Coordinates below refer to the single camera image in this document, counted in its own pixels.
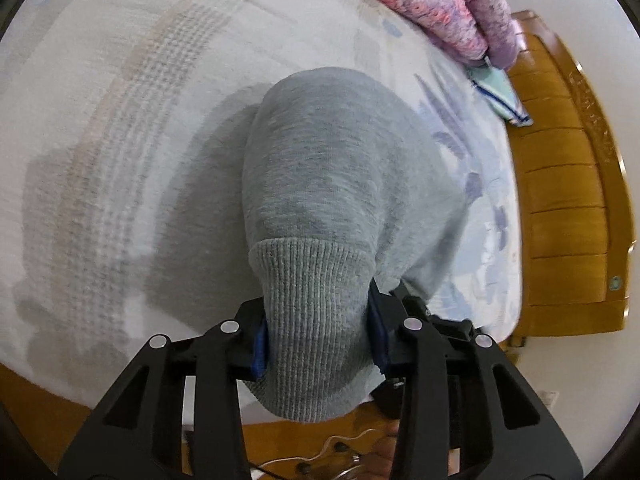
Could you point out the white patterned bed sheet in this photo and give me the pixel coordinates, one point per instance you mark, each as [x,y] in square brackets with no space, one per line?
[125,135]

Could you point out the wooden headboard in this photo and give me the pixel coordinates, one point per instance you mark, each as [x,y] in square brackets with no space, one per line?
[560,185]

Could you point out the purple floral quilt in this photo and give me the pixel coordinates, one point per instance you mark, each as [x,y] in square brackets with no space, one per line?
[450,10]

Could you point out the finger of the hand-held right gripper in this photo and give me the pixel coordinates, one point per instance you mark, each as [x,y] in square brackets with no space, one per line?
[417,305]

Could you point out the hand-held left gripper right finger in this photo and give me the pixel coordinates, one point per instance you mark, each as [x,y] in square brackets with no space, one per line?
[378,335]

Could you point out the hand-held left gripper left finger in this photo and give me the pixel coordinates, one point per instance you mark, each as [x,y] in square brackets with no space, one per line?
[260,352]

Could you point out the grey zip hoodie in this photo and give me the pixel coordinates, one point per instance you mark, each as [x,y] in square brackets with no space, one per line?
[325,185]

